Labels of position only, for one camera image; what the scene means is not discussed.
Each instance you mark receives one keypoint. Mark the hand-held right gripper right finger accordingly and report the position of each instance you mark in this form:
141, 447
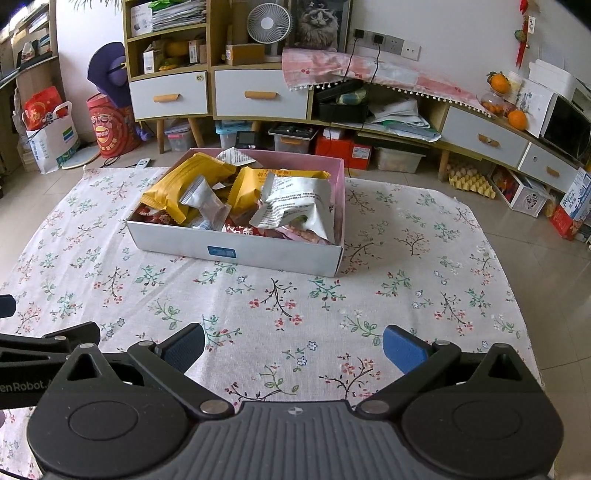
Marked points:
406, 347

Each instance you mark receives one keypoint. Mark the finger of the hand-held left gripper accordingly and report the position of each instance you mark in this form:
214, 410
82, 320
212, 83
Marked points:
55, 336
7, 307

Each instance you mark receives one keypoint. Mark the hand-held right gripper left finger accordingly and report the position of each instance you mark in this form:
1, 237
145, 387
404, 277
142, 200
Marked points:
184, 347

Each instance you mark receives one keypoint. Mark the pink cardboard box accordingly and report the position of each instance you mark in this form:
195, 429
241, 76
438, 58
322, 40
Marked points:
277, 254

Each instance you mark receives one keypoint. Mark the silver foil snack packet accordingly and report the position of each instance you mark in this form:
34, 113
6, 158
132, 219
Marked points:
205, 198

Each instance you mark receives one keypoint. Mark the dark golden snack packet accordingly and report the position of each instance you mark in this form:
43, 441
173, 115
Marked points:
180, 182

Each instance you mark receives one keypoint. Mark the golden yellow snack packet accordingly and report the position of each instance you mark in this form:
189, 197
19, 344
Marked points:
249, 189

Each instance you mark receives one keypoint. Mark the white grey-text snack packet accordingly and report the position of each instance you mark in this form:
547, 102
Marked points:
295, 203

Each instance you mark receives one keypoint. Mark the white crimped snack packet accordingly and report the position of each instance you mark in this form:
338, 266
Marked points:
238, 157

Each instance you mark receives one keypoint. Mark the floral tablecloth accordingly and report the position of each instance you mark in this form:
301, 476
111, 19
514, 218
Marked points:
323, 314

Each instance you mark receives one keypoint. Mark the white round base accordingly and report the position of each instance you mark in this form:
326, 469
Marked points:
78, 159

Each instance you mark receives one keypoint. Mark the white shopping bag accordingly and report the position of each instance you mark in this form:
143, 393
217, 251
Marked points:
51, 143

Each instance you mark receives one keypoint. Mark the yellow egg tray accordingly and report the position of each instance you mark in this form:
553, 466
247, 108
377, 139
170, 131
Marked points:
471, 180

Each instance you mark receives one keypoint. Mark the clear storage bin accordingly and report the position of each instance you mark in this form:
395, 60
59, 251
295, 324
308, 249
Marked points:
179, 138
228, 131
399, 161

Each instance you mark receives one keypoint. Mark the grey remote control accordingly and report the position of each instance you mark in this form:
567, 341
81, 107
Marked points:
142, 162

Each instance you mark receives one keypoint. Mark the white cartoon box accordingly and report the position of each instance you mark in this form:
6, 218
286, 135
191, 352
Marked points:
524, 196

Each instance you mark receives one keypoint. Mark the red box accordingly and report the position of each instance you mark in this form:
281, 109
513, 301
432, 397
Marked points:
344, 154

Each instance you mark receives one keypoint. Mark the red cartoon bag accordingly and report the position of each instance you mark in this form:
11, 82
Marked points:
113, 129

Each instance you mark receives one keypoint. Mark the blue red milk carton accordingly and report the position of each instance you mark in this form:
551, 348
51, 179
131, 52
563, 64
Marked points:
572, 207

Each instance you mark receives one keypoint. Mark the pile of plastic bags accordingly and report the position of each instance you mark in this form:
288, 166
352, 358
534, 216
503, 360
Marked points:
401, 120

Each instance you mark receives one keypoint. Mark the white cabinet drawer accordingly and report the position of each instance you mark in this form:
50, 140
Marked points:
168, 87
538, 161
261, 85
471, 124

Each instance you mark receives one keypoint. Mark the black-lid storage bin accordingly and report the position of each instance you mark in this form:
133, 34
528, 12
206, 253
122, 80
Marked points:
293, 141

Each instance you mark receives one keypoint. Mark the wooden bookshelf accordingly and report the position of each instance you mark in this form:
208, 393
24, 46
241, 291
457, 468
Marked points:
39, 74

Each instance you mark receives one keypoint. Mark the black box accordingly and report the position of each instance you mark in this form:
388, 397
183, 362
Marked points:
341, 110

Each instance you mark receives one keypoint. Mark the orange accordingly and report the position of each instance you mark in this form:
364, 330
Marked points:
499, 83
517, 120

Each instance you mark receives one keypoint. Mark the purple plush toy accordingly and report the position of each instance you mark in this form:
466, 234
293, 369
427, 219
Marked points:
108, 69

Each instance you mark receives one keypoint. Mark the glass jar of oranges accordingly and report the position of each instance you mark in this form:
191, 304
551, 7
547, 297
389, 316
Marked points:
494, 104

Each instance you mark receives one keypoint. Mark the microwave oven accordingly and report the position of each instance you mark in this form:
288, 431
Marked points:
565, 124

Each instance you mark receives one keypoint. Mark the white carton box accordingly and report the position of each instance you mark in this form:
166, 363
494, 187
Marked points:
152, 62

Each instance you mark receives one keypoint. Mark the wooden cabinet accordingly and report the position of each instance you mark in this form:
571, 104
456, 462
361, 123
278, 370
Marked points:
211, 55

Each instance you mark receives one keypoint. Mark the pink cherry-print cloth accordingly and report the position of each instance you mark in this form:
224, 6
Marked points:
323, 64

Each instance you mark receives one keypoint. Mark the white foam box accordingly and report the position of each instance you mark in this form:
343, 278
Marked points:
554, 78

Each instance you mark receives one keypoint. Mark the stack of papers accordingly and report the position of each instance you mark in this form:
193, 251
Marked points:
180, 16

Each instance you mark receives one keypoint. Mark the white desk fan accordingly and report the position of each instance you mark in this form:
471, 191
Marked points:
269, 23

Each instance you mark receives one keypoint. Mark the framed cat picture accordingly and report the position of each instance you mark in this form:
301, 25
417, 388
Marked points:
321, 21

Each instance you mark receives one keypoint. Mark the wall socket panel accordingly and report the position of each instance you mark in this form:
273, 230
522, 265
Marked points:
397, 46

